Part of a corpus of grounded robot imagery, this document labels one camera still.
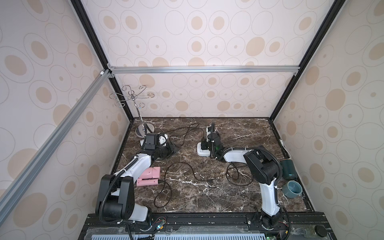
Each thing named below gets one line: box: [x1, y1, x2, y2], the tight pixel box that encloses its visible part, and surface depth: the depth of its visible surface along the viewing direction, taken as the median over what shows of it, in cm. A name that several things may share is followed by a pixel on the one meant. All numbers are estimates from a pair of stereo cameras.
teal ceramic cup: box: [282, 180, 303, 199], surface depth 82 cm
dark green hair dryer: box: [281, 159, 298, 180], surface depth 89 cm
